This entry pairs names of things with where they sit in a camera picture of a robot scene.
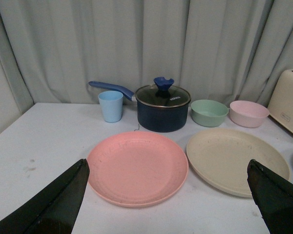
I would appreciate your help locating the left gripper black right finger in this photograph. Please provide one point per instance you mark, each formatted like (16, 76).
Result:
(273, 195)

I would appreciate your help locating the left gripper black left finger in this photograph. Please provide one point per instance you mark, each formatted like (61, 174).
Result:
(55, 208)

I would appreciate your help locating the cream plate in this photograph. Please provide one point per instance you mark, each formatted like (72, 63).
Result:
(221, 156)

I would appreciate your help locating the pink plate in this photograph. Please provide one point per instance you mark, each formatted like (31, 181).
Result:
(137, 169)

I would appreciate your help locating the pink bowl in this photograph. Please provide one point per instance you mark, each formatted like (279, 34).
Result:
(248, 114)

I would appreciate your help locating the cream toaster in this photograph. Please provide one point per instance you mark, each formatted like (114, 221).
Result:
(281, 102)

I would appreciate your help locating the green bowl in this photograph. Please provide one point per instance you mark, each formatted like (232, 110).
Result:
(208, 113)

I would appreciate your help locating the light blue cup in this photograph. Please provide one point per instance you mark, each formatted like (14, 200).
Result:
(111, 103)

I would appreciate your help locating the dark blue saucepan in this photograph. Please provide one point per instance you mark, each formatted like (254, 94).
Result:
(156, 119)

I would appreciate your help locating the glass lid with blue knob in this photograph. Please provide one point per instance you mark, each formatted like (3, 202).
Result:
(163, 94)

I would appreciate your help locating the grey curtain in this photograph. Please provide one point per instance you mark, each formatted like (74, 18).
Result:
(223, 50)

